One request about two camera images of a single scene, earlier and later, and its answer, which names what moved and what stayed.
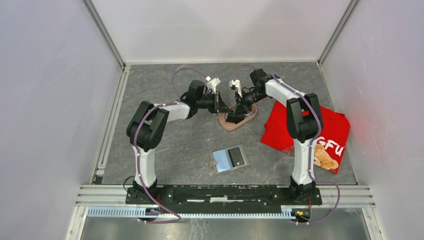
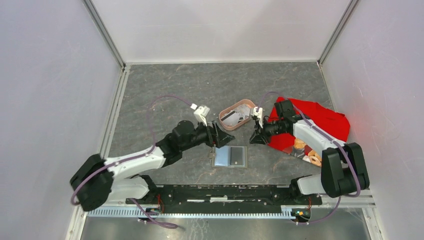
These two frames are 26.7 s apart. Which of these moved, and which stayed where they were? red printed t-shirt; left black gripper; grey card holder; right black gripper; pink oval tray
Moved: left black gripper; right black gripper; grey card holder
Stayed: red printed t-shirt; pink oval tray
